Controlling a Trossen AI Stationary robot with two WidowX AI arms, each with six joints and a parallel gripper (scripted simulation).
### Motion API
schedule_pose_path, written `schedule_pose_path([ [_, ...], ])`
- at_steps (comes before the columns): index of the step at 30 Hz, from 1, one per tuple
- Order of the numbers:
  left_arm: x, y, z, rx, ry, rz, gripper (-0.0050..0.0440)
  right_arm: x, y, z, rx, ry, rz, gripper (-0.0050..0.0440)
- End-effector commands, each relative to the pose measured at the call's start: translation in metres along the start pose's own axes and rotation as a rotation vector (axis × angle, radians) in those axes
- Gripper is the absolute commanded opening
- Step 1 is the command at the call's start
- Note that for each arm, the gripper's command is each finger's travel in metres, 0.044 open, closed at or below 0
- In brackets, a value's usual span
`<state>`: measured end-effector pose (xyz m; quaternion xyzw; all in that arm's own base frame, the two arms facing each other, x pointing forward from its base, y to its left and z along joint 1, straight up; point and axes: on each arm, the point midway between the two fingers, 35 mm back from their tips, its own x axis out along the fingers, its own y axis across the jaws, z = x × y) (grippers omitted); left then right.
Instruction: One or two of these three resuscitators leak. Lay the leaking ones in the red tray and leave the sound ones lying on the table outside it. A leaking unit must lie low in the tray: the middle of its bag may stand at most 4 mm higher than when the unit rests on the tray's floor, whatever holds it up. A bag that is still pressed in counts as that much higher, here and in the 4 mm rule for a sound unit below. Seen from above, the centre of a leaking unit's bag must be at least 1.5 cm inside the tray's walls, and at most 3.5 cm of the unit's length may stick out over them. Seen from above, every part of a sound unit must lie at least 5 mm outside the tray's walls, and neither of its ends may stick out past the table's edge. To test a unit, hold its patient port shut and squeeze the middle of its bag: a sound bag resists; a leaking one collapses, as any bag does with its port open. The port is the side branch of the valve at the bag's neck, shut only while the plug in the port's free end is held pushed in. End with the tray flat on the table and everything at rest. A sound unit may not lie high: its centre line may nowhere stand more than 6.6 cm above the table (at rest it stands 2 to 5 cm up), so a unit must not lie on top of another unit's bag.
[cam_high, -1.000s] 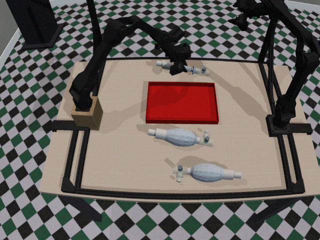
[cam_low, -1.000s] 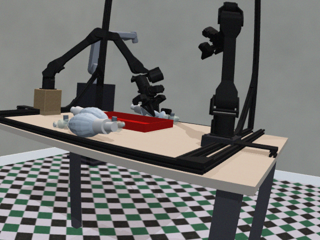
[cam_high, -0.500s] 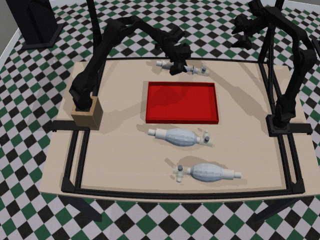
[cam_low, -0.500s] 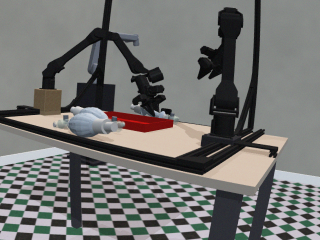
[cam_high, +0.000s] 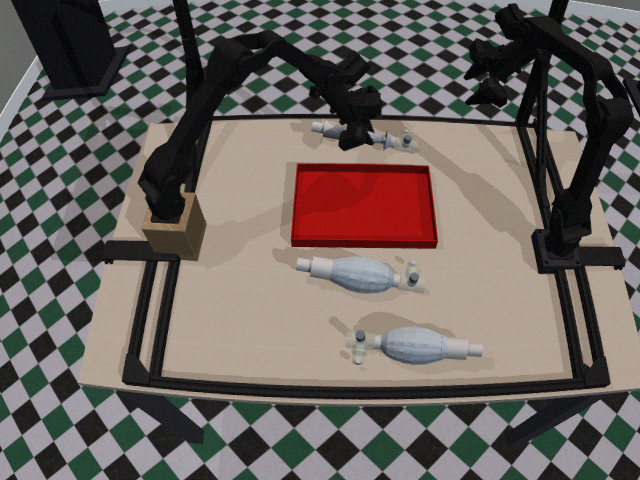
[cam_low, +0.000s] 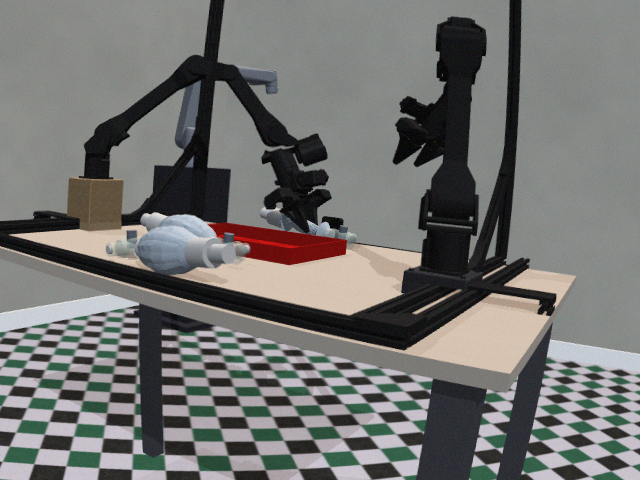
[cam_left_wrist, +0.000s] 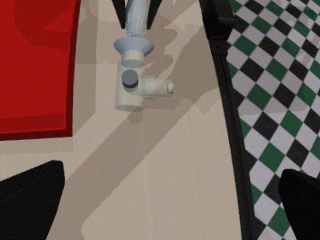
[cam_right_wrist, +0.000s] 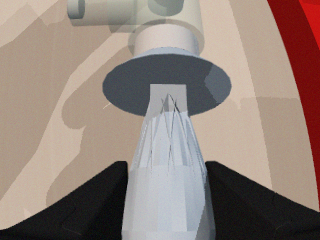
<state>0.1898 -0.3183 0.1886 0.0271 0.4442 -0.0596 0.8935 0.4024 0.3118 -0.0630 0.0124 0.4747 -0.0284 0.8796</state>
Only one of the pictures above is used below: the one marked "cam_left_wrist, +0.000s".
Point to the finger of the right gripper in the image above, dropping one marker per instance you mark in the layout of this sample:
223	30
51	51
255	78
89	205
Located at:
119	6
153	8

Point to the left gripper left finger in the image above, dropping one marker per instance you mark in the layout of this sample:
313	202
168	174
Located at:
29	202

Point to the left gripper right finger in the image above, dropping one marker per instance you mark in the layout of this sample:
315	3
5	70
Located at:
300	196

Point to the red tray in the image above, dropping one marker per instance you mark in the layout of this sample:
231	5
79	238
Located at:
35	46

